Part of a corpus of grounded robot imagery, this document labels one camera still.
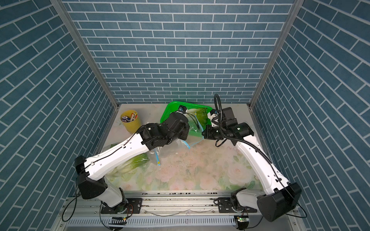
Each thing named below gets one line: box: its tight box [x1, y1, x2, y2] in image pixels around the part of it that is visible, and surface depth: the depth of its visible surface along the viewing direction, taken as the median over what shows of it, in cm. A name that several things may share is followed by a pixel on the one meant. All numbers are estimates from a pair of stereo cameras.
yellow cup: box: [120, 109, 142, 134], surface depth 98 cm
